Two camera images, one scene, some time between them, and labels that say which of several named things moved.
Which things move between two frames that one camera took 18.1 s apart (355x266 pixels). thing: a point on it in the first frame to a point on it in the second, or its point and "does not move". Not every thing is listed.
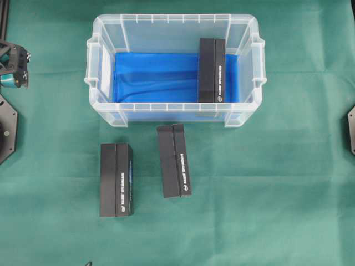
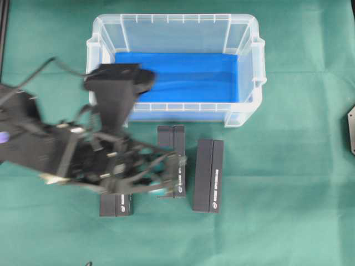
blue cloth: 167,77 does not move
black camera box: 175,172 does not move
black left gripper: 14,58 to 116,164
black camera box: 212,76 to 208,176
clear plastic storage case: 181,67 does not move
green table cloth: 279,191 does not move
